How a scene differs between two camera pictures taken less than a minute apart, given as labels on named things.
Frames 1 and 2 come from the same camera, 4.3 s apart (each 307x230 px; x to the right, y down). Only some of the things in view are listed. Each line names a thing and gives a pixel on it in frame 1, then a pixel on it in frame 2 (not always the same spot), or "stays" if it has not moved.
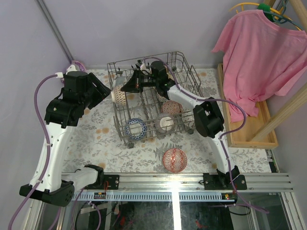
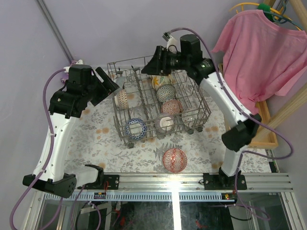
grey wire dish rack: (143, 111) stays
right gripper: (133, 85) → (157, 65)
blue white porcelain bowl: (135, 129) stays
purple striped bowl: (164, 123) stays
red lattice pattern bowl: (174, 160) stays
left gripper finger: (97, 90) → (107, 84)
